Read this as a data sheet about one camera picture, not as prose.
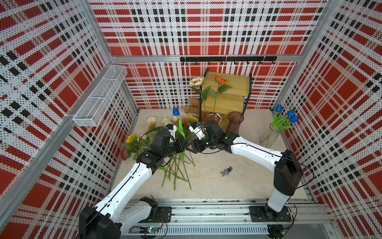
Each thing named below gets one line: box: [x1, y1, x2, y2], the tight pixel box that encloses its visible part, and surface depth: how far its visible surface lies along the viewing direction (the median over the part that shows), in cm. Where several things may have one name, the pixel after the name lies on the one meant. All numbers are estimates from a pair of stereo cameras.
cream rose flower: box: [189, 76, 211, 114], surface depth 84 cm
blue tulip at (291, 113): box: [280, 109, 296, 126], surface depth 80 cm
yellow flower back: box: [187, 115, 199, 124], surface depth 107 cm
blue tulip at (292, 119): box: [279, 116, 300, 131], surface depth 80 cm
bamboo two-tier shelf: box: [199, 67, 252, 129], surface depth 88 cm
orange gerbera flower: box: [209, 74, 234, 117], surface depth 84 cm
